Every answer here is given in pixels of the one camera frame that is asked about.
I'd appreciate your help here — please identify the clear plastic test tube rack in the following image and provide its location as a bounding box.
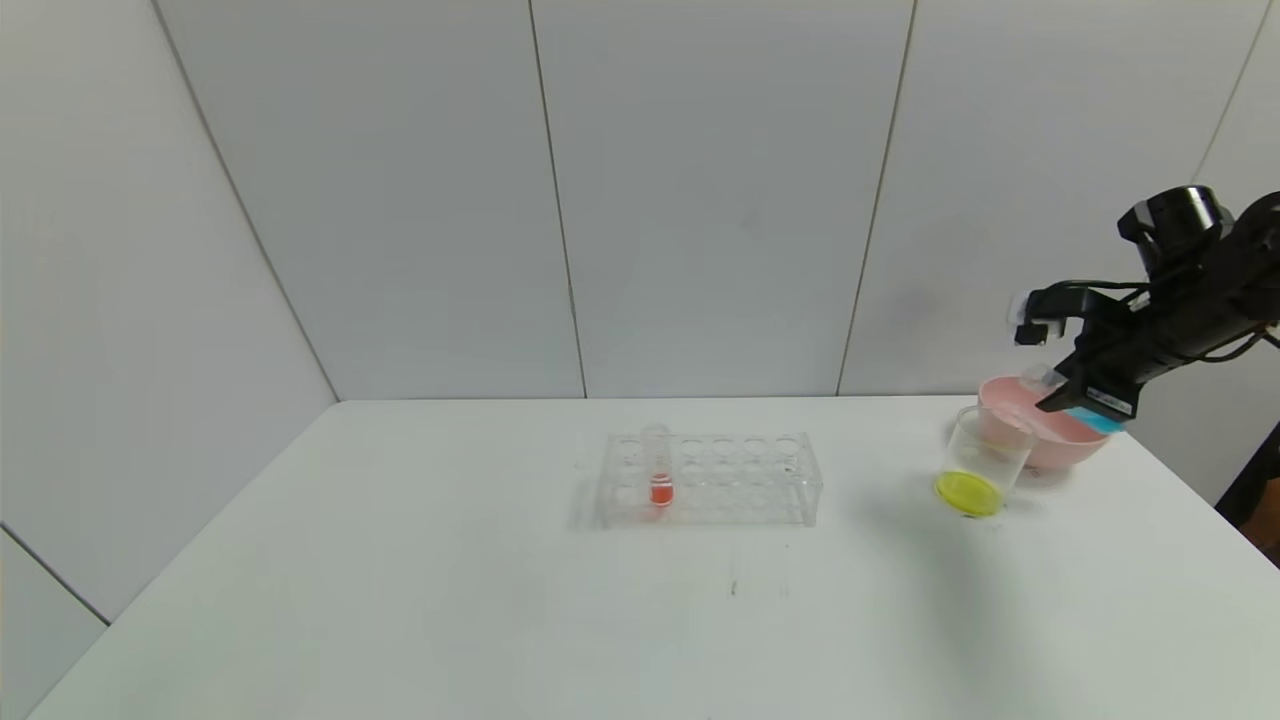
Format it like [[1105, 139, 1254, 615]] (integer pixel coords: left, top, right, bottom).
[[598, 430, 824, 528]]

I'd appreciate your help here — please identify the clear glass beaker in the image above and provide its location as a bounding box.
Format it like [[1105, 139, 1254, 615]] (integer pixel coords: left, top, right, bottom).
[[934, 404, 1036, 519]]

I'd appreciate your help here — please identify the test tube with red pigment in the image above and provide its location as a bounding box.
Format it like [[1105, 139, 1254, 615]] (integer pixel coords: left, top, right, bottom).
[[643, 422, 677, 507]]

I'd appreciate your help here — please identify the pink bowl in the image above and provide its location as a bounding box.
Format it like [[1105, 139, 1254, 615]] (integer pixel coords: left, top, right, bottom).
[[976, 376, 1114, 471]]

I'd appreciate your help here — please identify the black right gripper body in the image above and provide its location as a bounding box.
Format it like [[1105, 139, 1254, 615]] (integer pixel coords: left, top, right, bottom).
[[1064, 314, 1209, 423]]

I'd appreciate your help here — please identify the black camera cable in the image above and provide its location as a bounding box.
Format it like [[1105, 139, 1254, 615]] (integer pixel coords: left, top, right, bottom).
[[1028, 280, 1153, 321]]

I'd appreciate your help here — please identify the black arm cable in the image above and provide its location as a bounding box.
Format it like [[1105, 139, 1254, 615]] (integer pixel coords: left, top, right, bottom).
[[1190, 328, 1280, 365]]

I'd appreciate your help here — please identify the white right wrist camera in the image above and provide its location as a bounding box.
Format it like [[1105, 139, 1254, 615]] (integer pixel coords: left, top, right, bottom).
[[1007, 290, 1063, 347]]

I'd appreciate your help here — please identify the test tube with blue pigment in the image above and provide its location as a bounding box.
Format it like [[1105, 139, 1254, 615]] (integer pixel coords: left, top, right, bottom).
[[1020, 365, 1128, 436]]

